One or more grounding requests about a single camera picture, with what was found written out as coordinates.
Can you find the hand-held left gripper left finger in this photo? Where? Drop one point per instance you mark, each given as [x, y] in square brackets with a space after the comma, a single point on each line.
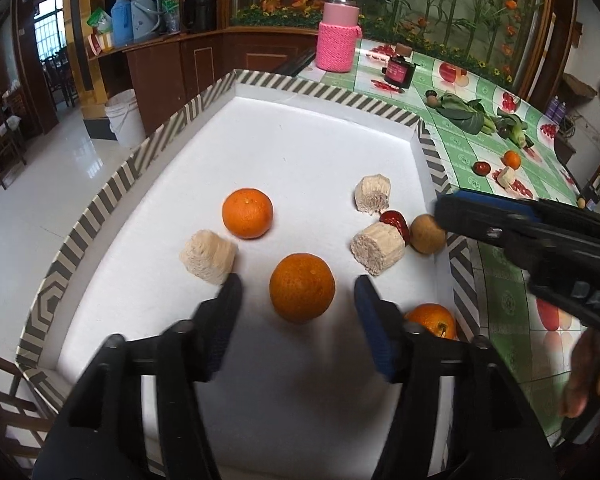
[222, 330]

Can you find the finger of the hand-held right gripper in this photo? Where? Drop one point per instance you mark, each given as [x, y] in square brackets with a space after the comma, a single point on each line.
[480, 220]

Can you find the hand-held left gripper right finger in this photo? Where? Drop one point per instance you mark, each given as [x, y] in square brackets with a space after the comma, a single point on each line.
[375, 325]

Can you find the orange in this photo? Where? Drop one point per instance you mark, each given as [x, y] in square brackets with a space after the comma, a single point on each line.
[431, 321]
[302, 287]
[511, 160]
[247, 212]

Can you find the white tray with striped rim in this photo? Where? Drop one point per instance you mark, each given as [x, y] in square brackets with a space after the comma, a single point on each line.
[305, 135]

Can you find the person's right hand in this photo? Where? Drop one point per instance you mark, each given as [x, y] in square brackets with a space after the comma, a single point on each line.
[587, 375]

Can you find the beige sugarcane piece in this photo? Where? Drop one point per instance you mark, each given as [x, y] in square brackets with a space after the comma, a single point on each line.
[208, 257]
[372, 193]
[506, 177]
[377, 248]

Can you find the red date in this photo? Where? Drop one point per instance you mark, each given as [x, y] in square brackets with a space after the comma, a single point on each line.
[395, 221]
[481, 167]

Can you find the dark wooden cabinet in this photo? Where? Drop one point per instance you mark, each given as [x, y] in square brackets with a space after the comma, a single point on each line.
[562, 147]

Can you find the purple bottle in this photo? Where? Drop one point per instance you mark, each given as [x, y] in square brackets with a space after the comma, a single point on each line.
[552, 108]
[561, 110]

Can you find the dark red glass bottle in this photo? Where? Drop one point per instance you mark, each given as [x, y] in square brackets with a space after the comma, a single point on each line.
[399, 67]

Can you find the glass panel with artificial plants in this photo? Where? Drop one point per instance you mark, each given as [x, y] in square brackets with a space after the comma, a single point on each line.
[430, 0]

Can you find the wooden chair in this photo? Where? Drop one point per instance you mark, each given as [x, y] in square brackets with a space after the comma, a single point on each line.
[2, 140]
[5, 400]

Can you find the bottle with pink knitted sleeve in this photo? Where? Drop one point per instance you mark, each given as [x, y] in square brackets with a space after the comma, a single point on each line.
[337, 35]

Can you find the white plastic bucket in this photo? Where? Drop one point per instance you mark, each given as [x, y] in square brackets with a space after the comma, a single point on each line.
[125, 117]

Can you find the wooden counter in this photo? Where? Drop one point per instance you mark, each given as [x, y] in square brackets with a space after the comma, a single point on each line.
[210, 60]

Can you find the blue thermos jug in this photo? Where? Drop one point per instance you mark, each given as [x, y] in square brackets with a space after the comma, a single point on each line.
[121, 22]

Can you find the grey thermos jug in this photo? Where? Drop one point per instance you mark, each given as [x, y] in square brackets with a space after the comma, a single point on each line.
[147, 12]

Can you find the wooden wall shelf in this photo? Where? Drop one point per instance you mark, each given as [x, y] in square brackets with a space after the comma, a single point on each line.
[578, 87]

